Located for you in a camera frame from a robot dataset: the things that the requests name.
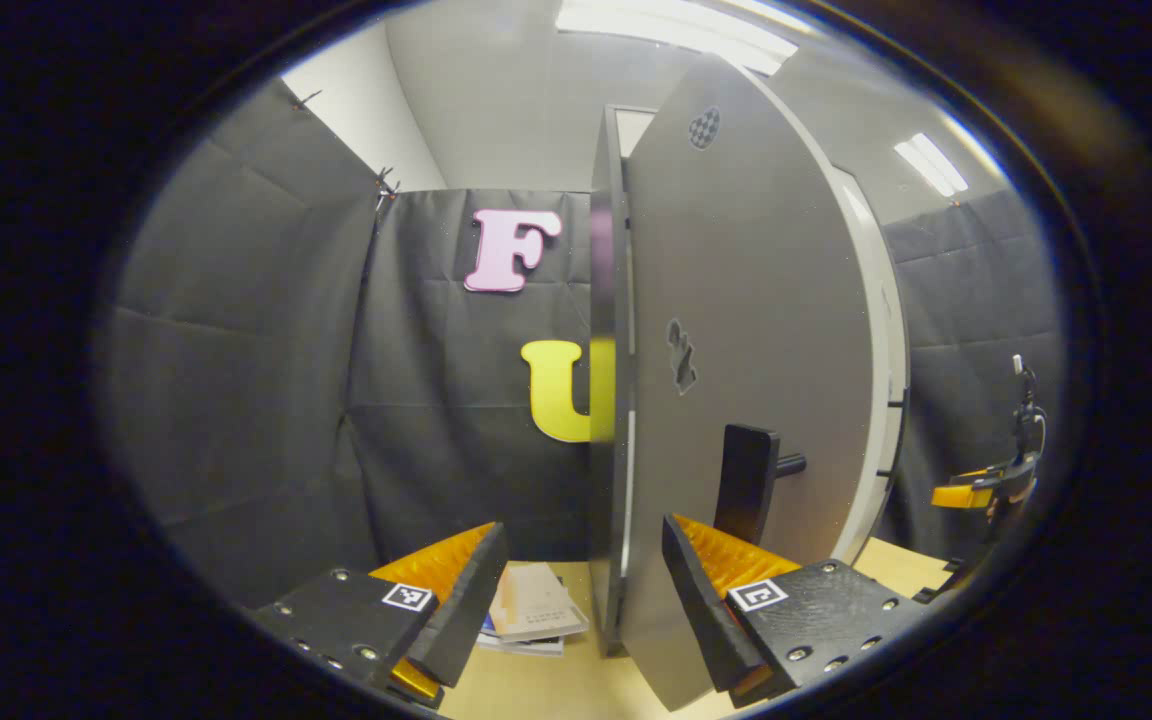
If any white blue-edged book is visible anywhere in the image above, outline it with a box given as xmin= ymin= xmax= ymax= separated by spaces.
xmin=476 ymin=610 xmax=567 ymax=658

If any white shoe cabinet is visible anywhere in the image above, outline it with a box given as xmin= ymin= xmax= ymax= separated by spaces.
xmin=588 ymin=105 xmax=657 ymax=656

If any beige book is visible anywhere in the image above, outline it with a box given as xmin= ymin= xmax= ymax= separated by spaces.
xmin=489 ymin=562 xmax=589 ymax=643

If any white shoe cabinet door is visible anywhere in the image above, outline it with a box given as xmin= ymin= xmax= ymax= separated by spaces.
xmin=841 ymin=165 xmax=912 ymax=561
xmin=621 ymin=52 xmax=902 ymax=713

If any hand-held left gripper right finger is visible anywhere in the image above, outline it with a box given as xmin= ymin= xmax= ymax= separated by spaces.
xmin=661 ymin=513 xmax=937 ymax=709

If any black cabinet door handle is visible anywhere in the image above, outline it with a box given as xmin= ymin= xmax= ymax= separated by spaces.
xmin=714 ymin=424 xmax=807 ymax=546

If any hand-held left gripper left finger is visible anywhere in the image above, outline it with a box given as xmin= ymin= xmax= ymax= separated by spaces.
xmin=251 ymin=522 xmax=510 ymax=709

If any black backdrop cloth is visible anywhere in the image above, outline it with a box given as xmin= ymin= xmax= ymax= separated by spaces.
xmin=876 ymin=190 xmax=1072 ymax=561
xmin=101 ymin=80 xmax=617 ymax=611

